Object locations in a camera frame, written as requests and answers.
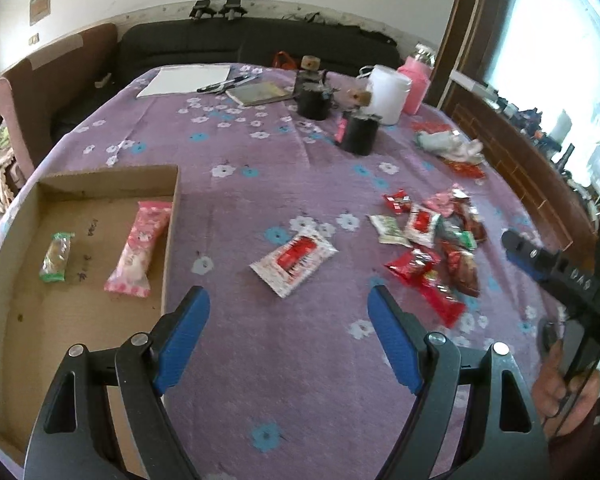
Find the white paper sheet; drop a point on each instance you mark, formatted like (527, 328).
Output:
(182, 80)

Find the black pot with cork figure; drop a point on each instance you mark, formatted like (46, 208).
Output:
(360, 132)
(312, 100)

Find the pink snack packet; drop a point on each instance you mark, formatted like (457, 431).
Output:
(137, 250)

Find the crumpled red wrapper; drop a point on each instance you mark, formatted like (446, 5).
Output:
(467, 167)

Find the brown armchair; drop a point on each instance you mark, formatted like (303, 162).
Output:
(45, 85)

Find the black sofa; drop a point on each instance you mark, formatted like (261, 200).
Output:
(260, 40)

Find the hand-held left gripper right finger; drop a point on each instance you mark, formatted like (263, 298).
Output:
(395, 340)

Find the small wall plaque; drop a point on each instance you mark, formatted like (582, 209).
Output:
(40, 6)

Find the black pens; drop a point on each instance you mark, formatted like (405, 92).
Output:
(227, 83)

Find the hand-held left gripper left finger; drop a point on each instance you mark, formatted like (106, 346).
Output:
(185, 340)

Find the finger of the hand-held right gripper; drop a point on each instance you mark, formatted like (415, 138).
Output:
(550, 267)

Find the purple floral tablecloth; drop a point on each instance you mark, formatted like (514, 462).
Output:
(280, 185)

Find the person's right hand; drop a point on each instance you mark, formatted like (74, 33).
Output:
(550, 395)

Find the red bag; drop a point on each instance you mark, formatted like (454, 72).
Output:
(283, 60)

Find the clutter on windowsill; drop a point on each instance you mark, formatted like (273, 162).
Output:
(535, 125)

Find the green snack packet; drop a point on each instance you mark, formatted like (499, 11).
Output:
(56, 257)

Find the grey notebook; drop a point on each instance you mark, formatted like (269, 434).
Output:
(257, 93)

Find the white and red snack packet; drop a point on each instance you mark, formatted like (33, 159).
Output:
(294, 260)

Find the white plastic jar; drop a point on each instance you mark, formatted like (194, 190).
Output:
(390, 92)

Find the pink thermos bottle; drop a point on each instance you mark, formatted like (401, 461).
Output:
(416, 82)

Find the bright window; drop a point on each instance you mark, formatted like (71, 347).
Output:
(555, 35)

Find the person's right forearm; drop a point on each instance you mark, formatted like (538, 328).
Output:
(595, 452)

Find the shallow cardboard box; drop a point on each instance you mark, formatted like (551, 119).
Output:
(90, 320)

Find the pile of assorted snack packets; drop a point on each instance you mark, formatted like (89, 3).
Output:
(430, 255)

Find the black devices on sofa back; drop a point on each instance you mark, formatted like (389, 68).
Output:
(220, 8)

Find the grey round disc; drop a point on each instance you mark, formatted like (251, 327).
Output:
(549, 336)

